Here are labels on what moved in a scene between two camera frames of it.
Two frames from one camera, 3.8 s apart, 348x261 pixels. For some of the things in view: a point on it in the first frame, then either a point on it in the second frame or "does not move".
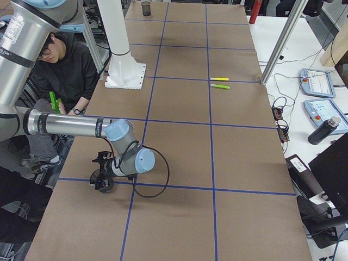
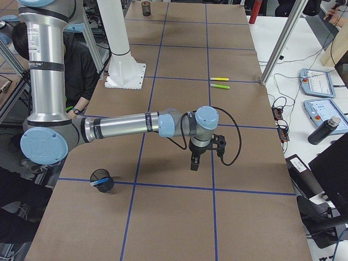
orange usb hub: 277,113 does not move
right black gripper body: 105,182 → 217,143
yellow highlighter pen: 219,79 does not move
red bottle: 256,5 does not move
